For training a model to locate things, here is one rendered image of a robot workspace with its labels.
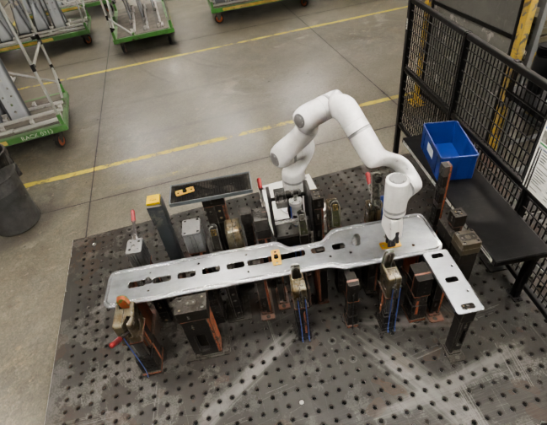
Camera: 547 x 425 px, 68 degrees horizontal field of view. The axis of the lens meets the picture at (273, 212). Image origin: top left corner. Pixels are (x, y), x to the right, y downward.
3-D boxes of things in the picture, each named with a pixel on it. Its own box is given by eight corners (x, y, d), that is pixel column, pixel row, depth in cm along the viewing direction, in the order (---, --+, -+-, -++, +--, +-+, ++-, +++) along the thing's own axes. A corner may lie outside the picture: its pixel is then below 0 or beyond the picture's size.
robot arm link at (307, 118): (302, 160, 203) (276, 174, 198) (289, 141, 204) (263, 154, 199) (342, 111, 157) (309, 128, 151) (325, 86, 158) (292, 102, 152)
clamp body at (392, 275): (378, 336, 168) (384, 284, 145) (369, 312, 177) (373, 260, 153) (399, 331, 168) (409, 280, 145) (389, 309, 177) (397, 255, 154)
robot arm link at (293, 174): (277, 177, 211) (273, 140, 194) (304, 162, 217) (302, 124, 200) (291, 189, 204) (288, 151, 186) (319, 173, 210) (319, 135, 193)
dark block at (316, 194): (316, 263, 200) (313, 199, 172) (313, 253, 206) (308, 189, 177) (326, 261, 200) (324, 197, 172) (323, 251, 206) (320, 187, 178)
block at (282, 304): (279, 310, 182) (271, 269, 163) (275, 287, 192) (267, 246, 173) (291, 308, 183) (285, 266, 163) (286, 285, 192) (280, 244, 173)
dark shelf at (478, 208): (493, 267, 150) (496, 262, 148) (401, 142, 217) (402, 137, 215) (549, 256, 151) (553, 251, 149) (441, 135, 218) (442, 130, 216)
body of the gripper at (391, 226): (379, 203, 155) (378, 224, 162) (389, 221, 147) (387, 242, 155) (399, 200, 155) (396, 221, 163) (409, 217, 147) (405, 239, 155)
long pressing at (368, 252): (101, 315, 156) (99, 314, 155) (110, 271, 173) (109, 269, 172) (446, 250, 160) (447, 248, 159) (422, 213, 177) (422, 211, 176)
